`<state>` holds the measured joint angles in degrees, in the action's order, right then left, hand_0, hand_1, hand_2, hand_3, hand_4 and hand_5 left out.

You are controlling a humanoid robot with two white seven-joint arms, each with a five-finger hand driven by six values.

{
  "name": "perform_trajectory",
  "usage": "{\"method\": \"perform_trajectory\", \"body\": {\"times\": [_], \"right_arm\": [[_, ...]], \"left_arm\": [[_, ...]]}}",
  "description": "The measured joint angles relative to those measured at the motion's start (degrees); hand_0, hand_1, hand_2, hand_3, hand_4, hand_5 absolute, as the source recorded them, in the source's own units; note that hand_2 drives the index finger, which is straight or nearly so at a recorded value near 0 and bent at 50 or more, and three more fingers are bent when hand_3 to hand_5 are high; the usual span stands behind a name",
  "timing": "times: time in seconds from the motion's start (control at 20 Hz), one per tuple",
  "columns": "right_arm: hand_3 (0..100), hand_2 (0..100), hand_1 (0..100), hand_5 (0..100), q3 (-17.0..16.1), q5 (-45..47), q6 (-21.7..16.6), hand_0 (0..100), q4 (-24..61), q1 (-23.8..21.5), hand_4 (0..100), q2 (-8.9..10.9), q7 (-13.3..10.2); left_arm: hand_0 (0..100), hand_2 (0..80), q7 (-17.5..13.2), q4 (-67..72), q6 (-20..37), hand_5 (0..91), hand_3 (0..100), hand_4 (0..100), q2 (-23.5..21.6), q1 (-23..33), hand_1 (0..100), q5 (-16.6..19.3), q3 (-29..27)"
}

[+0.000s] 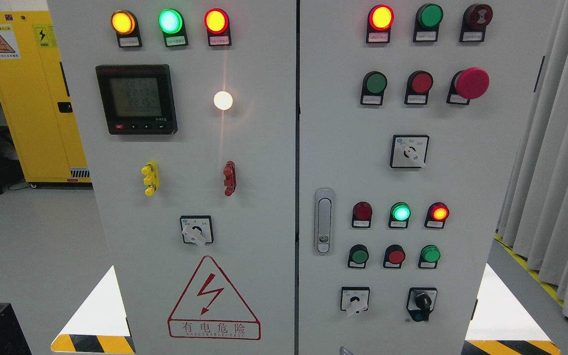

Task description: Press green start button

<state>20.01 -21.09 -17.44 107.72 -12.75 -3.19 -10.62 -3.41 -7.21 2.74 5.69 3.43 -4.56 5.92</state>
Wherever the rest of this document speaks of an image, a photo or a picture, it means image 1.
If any green start button lower left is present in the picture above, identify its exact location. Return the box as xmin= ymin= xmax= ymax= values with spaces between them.
xmin=347 ymin=244 xmax=369 ymax=268

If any green push button upper row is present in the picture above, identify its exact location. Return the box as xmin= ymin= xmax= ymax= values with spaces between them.
xmin=360 ymin=71 xmax=388 ymax=106

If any red push button lower row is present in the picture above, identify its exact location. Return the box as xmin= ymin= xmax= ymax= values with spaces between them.
xmin=383 ymin=244 xmax=406 ymax=268

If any red push button row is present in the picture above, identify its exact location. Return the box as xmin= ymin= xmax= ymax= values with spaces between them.
xmin=383 ymin=244 xmax=406 ymax=268
xmin=404 ymin=71 xmax=433 ymax=105

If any green push button lower right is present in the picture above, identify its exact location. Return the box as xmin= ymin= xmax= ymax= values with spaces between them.
xmin=418 ymin=245 xmax=440 ymax=269

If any red push button upper row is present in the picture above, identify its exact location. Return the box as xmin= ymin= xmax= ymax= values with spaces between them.
xmin=404 ymin=71 xmax=433 ymax=105

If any red emergency stop button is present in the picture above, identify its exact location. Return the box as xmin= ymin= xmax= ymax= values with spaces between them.
xmin=446 ymin=67 xmax=490 ymax=105

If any grey electrical control cabinet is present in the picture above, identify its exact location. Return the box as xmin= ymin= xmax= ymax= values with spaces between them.
xmin=48 ymin=0 xmax=558 ymax=355

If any red terminal connector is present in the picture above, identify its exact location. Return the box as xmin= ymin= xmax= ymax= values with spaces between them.
xmin=223 ymin=160 xmax=237 ymax=196

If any red indicator light lower left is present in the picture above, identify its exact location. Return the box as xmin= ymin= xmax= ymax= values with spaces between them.
xmin=351 ymin=201 xmax=373 ymax=228

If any red indicator light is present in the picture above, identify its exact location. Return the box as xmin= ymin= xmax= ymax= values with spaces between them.
xmin=351 ymin=201 xmax=373 ymax=228
xmin=366 ymin=4 xmax=394 ymax=43
xmin=424 ymin=202 xmax=450 ymax=229
xmin=204 ymin=7 xmax=232 ymax=46

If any white lit indicator light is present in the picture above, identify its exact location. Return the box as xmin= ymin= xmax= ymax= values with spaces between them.
xmin=213 ymin=91 xmax=234 ymax=111

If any green indicator light lower middle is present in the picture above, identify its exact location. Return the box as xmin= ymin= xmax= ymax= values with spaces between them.
xmin=388 ymin=202 xmax=412 ymax=229

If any green indicator light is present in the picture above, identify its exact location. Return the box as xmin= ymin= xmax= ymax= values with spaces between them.
xmin=158 ymin=8 xmax=189 ymax=47
xmin=388 ymin=202 xmax=412 ymax=229
xmin=413 ymin=3 xmax=444 ymax=43

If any yellow terminal connector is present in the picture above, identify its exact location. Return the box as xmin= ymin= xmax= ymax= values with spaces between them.
xmin=141 ymin=160 xmax=159 ymax=196

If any red electrical danger sticker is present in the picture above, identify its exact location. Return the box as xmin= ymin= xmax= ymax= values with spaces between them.
xmin=167 ymin=255 xmax=261 ymax=341

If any red indicator light lower right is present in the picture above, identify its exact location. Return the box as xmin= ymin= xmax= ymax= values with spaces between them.
xmin=424 ymin=202 xmax=450 ymax=229

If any black digital power meter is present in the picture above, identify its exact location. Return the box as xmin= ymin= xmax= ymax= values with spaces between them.
xmin=95 ymin=64 xmax=178 ymax=135

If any red indicator light top left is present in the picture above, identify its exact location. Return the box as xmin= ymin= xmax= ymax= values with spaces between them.
xmin=204 ymin=7 xmax=232 ymax=46

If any red indicator light top right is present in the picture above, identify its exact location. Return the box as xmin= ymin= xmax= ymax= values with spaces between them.
xmin=366 ymin=4 xmax=394 ymax=43

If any green indicator light top left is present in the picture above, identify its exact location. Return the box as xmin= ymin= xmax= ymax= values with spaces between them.
xmin=158 ymin=8 xmax=189 ymax=47

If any green indicator light top right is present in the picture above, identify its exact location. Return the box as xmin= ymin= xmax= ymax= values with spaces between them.
xmin=413 ymin=3 xmax=444 ymax=43

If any amber indicator light top left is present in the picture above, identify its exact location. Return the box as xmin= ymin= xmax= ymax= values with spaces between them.
xmin=111 ymin=10 xmax=142 ymax=48

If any dark red buzzer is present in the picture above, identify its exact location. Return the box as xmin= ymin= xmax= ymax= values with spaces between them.
xmin=459 ymin=3 xmax=494 ymax=43

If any grey curtain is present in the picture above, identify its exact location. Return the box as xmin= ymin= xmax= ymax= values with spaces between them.
xmin=497 ymin=0 xmax=568 ymax=319

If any yellow safety storage cabinet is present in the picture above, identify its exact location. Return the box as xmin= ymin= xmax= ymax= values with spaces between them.
xmin=0 ymin=11 xmax=91 ymax=184

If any silver door latch handle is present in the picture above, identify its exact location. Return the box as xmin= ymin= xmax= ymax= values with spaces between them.
xmin=314 ymin=188 xmax=335 ymax=254

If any left door selector switch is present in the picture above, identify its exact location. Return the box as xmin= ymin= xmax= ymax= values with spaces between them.
xmin=179 ymin=215 xmax=214 ymax=246

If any large white selector switch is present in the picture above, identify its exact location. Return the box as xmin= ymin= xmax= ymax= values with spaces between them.
xmin=389 ymin=135 xmax=429 ymax=169

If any small white selector switch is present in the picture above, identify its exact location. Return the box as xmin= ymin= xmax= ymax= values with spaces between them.
xmin=341 ymin=287 xmax=370 ymax=317

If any black key selector switch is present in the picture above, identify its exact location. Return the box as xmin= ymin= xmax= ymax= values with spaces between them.
xmin=406 ymin=287 xmax=438 ymax=322

